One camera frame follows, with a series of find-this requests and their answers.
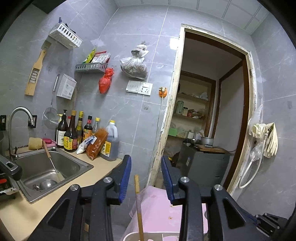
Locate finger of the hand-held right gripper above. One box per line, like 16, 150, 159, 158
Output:
254, 213, 289, 237

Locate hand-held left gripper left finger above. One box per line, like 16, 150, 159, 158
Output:
28, 154, 132, 241

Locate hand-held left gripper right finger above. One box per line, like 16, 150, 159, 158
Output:
161, 155, 278, 241

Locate wooden chopstick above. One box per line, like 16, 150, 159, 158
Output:
135, 175, 144, 241

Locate white plastic utensil basket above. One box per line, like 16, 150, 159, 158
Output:
122, 232, 182, 241

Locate pink floral tablecloth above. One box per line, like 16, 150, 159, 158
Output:
122, 185, 208, 241

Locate large oil jug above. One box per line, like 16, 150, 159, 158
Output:
99, 120, 120, 161

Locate grey cabinet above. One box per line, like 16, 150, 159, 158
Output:
177, 144, 230, 189

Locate red chili packet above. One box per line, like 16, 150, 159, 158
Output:
85, 128, 109, 161

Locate white and blue bag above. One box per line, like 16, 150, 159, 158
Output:
76, 136, 97, 154

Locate wooden cutting board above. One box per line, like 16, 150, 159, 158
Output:
194, 144, 230, 154

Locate stainless steel sink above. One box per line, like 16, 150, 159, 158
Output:
10, 146, 94, 204

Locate clear bottle yellow cap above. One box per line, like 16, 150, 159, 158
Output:
91, 117, 100, 137

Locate dark bottle red label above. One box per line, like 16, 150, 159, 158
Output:
83, 115, 93, 142

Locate tall soy sauce bottle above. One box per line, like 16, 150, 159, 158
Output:
63, 110, 78, 153

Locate dark bottle yellow label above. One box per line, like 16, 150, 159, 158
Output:
75, 111, 84, 145

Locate clear hanging plastic bag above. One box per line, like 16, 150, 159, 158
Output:
248, 104, 264, 161

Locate dark pump bottle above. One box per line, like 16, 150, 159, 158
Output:
56, 109, 69, 149

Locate metal bowl in sink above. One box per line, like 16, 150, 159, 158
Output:
39, 179, 57, 190

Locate pale rubber glove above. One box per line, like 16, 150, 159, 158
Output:
264, 123, 278, 158
252, 123, 270, 139

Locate wooden shelf unit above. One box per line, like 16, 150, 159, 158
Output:
163, 71, 216, 163

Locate yellow sponge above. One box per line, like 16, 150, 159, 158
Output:
28, 137, 43, 150

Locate metal mesh strainer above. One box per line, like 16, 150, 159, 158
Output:
42, 74, 60, 129

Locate red plastic bag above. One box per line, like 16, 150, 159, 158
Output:
99, 68, 115, 94

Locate beige kitchen countertop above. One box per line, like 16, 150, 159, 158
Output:
0, 146, 123, 241

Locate clear bag of dried goods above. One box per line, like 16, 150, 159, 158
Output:
120, 44, 148, 78

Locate black wok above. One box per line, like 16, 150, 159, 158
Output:
0, 155, 23, 181

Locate black induction cooker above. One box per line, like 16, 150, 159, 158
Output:
0, 171, 19, 201

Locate red snack packets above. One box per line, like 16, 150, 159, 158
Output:
91, 51, 110, 64

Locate metal faucet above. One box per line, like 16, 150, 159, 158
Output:
8, 107, 35, 160

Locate green snack packet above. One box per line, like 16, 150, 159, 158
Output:
83, 46, 98, 64

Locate wooden grater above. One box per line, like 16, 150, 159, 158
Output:
25, 40, 52, 96

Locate black range hood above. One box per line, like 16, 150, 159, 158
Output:
32, 0, 62, 14

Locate thin white cord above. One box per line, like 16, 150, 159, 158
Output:
156, 96, 165, 149

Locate white hose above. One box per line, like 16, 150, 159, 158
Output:
238, 130, 271, 189

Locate wooden door frame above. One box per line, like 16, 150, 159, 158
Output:
147, 23, 264, 195

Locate white wall socket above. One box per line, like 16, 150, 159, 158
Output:
138, 82, 153, 96

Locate white box on wall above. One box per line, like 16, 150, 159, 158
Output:
57, 73, 77, 100

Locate grey wall shelf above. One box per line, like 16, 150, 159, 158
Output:
75, 62, 109, 73

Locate white wall basket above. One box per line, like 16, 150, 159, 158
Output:
48, 23, 83, 49

